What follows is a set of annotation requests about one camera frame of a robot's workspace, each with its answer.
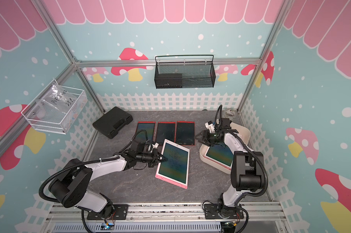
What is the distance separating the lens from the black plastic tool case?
3.45 ft

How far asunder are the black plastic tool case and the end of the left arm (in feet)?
1.29

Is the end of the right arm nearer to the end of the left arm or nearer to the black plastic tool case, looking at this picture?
the end of the left arm

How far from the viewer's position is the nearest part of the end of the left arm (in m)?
0.71
